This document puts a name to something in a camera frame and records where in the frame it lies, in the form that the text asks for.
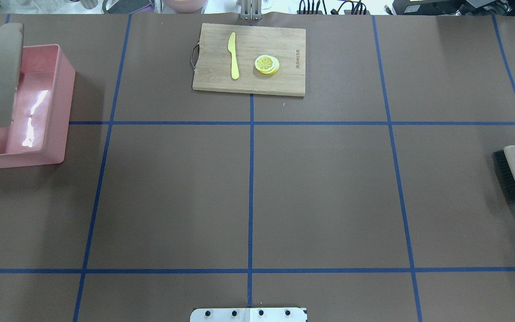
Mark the yellow lemon slices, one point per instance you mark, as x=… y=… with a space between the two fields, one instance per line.
x=267 y=64

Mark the yellow plastic knife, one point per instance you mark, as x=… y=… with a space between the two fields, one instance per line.
x=231 y=47

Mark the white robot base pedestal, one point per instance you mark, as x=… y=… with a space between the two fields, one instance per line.
x=267 y=314

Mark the pink plastic bin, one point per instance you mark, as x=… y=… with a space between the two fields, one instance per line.
x=41 y=110

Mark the wooden cutting board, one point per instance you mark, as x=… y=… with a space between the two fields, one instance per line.
x=288 y=45

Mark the pink bowl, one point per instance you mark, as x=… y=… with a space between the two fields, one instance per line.
x=185 y=6

